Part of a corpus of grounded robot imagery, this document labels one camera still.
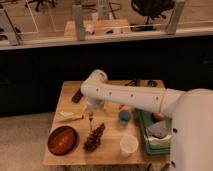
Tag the silver fork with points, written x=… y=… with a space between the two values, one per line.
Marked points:
x=90 y=117

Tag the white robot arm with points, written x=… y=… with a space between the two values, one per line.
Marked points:
x=191 y=112

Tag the black clip object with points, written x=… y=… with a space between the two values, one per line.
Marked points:
x=134 y=82

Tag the blue small cup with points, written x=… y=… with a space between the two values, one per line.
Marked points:
x=124 y=117

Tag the wooden table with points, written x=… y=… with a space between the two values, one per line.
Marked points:
x=108 y=153

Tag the green plastic tray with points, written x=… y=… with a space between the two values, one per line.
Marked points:
x=153 y=145

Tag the yellow banana piece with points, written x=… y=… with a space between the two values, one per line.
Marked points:
x=70 y=116

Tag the brown grape bunch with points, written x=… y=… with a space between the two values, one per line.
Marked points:
x=94 y=138

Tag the wooden background bench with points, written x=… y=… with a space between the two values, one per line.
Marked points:
x=99 y=27

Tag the grey cloth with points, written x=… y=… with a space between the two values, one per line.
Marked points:
x=158 y=130

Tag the red wooden bowl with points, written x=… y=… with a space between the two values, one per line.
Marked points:
x=62 y=140

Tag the black office chair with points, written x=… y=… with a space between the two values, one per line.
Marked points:
x=152 y=8

